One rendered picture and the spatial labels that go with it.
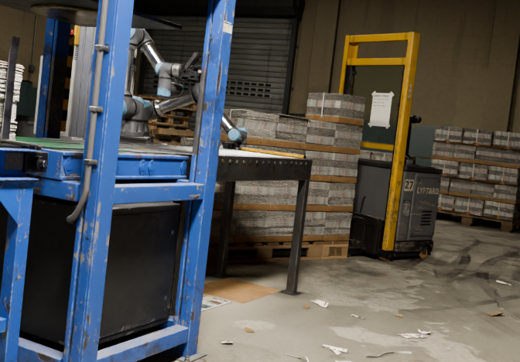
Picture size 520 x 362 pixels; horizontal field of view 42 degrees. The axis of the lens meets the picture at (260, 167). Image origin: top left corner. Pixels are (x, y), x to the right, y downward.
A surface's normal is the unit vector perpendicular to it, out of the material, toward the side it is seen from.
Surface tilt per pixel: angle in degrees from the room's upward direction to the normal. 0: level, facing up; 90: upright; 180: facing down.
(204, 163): 90
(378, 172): 90
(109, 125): 90
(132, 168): 90
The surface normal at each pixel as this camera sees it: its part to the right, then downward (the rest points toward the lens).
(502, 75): -0.48, -0.01
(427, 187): 0.62, 0.11
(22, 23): 0.87, 0.12
